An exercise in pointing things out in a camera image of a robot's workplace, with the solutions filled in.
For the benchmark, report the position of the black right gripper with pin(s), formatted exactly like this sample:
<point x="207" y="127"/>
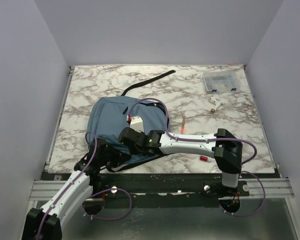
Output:
<point x="133" y="151"/>

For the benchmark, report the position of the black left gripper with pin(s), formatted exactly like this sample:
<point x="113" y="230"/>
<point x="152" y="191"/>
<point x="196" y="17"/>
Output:
<point x="120" y="158"/>

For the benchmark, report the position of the blue fabric backpack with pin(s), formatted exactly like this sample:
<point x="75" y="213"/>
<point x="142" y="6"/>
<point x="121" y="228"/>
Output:
<point x="108" y="119"/>

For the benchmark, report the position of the orange pencil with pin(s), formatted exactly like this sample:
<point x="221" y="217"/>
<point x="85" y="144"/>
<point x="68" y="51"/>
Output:
<point x="183" y="124"/>

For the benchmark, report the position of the red cap glue stick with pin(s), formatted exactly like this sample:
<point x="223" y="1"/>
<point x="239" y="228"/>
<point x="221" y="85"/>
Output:
<point x="205" y="159"/>

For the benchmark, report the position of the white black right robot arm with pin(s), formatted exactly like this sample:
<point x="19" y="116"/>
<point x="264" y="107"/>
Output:
<point x="221" y="146"/>

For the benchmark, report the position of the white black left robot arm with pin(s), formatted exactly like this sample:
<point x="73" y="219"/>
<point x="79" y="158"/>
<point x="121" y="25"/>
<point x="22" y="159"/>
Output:
<point x="47" y="222"/>

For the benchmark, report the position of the white plastic pipe fitting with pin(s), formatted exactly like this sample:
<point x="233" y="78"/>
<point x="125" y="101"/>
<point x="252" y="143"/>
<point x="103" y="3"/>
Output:
<point x="217" y="103"/>

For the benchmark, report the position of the clear plastic organizer box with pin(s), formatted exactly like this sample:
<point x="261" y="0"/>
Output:
<point x="220" y="82"/>

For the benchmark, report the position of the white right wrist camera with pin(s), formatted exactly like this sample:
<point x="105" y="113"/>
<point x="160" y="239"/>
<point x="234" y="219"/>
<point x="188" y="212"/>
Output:
<point x="135" y="123"/>

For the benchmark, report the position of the black metal base rail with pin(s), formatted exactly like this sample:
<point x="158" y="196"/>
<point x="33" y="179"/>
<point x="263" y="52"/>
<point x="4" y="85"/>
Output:
<point x="213" y="193"/>

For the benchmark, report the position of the aluminium frame rail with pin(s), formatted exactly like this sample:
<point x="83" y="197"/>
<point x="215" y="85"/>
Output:
<point x="274" y="188"/>

